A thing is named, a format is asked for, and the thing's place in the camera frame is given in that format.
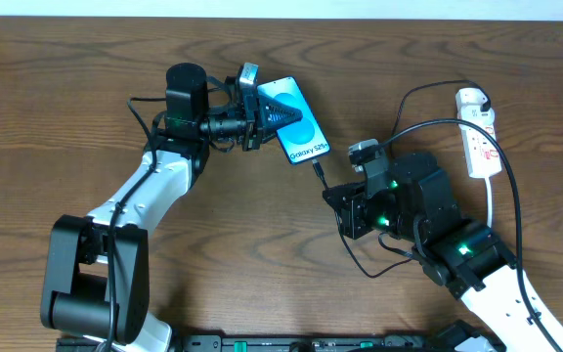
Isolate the blue Samsung Galaxy smartphone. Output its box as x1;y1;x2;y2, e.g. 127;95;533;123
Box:
258;76;330;165

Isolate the black USB charging cable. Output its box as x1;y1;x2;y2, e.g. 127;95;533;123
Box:
310;79;493;280

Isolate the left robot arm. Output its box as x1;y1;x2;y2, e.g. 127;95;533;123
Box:
40;63;303;351

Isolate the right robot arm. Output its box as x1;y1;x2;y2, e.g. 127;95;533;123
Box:
323;153;563;351

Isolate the white USB charger adapter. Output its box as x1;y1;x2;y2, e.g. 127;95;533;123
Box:
457;105;496;129

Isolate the white power strip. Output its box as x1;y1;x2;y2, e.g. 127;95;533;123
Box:
455;88;501;179

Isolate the white power strip cord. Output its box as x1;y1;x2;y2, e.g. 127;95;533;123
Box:
484;176;494;229

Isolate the black right camera cable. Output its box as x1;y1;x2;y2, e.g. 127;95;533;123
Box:
378;118;563;352

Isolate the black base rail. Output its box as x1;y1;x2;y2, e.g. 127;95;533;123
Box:
56;333;507;352

